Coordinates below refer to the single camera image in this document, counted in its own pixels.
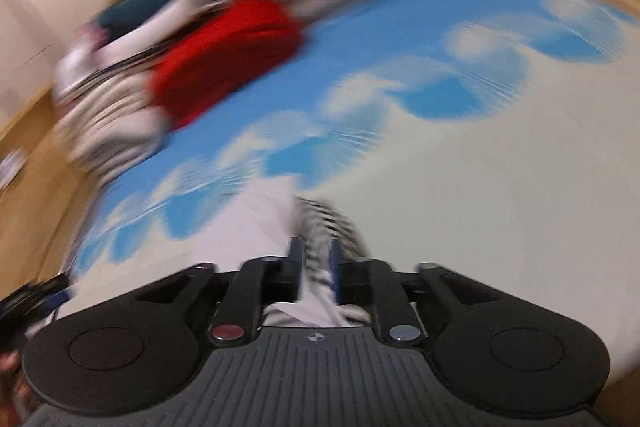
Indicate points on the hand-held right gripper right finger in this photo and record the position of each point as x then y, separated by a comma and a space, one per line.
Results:
336, 268

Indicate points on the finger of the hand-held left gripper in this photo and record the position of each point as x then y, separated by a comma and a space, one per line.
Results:
50, 297

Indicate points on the blue white printed blanket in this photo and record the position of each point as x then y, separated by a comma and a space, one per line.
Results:
425, 132

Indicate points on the folded red blanket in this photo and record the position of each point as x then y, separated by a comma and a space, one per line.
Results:
225, 62

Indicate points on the folded white blanket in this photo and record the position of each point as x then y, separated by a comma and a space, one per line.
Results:
110, 117

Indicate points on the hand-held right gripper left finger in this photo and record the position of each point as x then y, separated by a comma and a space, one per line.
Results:
295, 259

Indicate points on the black white striped hoodie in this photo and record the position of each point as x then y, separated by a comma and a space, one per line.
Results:
280, 227

